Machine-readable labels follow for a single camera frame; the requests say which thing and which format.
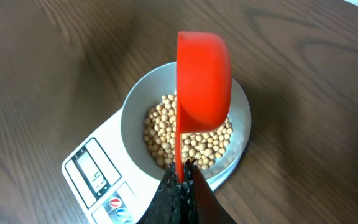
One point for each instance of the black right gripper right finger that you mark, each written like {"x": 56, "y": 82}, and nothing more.
{"x": 209, "y": 210}

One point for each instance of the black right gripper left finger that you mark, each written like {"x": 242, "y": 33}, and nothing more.
{"x": 166, "y": 205}

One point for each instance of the red measuring scoop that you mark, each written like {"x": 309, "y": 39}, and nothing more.
{"x": 203, "y": 85}

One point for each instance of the soybeans in bowl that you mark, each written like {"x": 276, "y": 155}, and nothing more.
{"x": 203, "y": 148}

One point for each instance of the white digital kitchen scale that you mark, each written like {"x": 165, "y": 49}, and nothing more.
{"x": 106, "y": 183}

